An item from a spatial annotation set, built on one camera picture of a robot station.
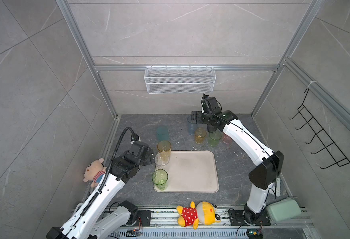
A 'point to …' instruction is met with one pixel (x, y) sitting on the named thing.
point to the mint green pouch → (286, 208)
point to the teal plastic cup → (162, 133)
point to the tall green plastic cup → (159, 178)
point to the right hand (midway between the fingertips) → (200, 115)
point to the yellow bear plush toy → (205, 213)
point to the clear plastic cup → (162, 158)
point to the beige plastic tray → (191, 171)
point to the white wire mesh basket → (180, 79)
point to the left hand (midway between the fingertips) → (145, 152)
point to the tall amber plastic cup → (164, 148)
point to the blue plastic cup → (192, 127)
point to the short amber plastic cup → (200, 134)
